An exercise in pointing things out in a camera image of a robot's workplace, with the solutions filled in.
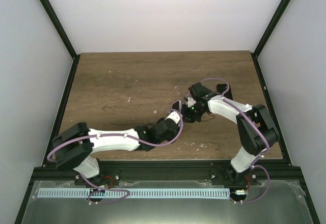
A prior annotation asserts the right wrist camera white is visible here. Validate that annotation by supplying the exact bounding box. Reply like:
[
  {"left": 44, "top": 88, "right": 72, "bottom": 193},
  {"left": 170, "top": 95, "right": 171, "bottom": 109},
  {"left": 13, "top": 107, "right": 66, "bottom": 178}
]
[{"left": 184, "top": 96, "right": 196, "bottom": 107}]

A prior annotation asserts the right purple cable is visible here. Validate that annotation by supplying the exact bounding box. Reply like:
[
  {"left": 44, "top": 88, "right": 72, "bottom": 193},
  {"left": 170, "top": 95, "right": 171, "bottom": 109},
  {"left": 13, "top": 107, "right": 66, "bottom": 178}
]
[{"left": 200, "top": 77, "right": 271, "bottom": 204}]

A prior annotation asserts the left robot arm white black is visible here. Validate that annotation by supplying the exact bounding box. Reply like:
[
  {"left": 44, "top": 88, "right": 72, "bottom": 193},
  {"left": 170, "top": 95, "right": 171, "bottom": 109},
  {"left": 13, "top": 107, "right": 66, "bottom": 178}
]
[{"left": 47, "top": 109, "right": 183, "bottom": 185}]

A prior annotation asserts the black frame post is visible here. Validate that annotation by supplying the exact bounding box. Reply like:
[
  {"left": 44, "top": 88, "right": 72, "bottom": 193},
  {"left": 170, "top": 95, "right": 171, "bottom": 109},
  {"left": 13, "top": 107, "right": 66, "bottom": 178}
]
[
  {"left": 39, "top": 0, "right": 77, "bottom": 59},
  {"left": 253, "top": 0, "right": 291, "bottom": 57}
]

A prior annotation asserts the left black frame post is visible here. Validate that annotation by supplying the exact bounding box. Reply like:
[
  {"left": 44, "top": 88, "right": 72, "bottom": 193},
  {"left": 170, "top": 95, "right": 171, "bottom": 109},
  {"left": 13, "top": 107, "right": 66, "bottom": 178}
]
[{"left": 39, "top": 0, "right": 77, "bottom": 59}]

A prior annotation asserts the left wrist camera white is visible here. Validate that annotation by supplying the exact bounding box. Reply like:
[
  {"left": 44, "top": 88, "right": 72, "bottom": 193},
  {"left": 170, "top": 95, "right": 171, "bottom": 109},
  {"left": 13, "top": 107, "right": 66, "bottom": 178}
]
[{"left": 167, "top": 109, "right": 182, "bottom": 124}]

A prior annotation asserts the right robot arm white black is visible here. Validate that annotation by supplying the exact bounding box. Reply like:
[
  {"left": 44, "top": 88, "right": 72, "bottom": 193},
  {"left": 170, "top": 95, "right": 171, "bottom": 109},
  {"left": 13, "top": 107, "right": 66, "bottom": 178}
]
[{"left": 181, "top": 82, "right": 280, "bottom": 185}]

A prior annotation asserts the right black frame post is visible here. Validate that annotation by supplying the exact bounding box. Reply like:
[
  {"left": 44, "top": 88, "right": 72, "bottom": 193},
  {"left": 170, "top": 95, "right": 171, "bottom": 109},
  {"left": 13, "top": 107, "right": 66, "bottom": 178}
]
[{"left": 253, "top": 0, "right": 291, "bottom": 57}]

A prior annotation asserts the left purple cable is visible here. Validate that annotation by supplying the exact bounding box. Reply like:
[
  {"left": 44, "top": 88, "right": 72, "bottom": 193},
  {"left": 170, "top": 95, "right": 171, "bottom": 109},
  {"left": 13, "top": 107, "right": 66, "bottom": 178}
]
[{"left": 47, "top": 110, "right": 184, "bottom": 206}]

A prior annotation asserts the light blue slotted cable duct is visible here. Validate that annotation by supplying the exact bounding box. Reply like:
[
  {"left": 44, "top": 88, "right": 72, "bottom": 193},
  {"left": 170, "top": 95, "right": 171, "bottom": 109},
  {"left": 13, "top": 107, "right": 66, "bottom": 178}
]
[{"left": 37, "top": 188, "right": 230, "bottom": 200}]

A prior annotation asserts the purple cable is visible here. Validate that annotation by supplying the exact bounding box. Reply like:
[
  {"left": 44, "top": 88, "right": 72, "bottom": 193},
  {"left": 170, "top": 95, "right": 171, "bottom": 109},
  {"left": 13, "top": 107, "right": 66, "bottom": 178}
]
[
  {"left": 200, "top": 77, "right": 271, "bottom": 204},
  {"left": 47, "top": 110, "right": 184, "bottom": 206}
]

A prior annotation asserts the phone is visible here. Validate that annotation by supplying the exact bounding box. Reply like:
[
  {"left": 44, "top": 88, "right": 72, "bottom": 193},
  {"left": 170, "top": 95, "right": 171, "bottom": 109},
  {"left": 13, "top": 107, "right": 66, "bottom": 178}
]
[{"left": 171, "top": 100, "right": 182, "bottom": 113}]

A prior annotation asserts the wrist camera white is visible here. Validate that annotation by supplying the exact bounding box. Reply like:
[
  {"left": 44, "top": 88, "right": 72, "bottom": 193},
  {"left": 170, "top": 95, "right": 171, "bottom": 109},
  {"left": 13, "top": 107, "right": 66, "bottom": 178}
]
[
  {"left": 167, "top": 109, "right": 182, "bottom": 124},
  {"left": 184, "top": 96, "right": 196, "bottom": 107}
]

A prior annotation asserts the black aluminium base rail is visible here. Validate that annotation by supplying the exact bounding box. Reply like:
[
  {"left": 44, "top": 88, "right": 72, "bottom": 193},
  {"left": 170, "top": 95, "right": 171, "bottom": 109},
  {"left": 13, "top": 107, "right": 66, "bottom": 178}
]
[{"left": 73, "top": 159, "right": 258, "bottom": 188}]

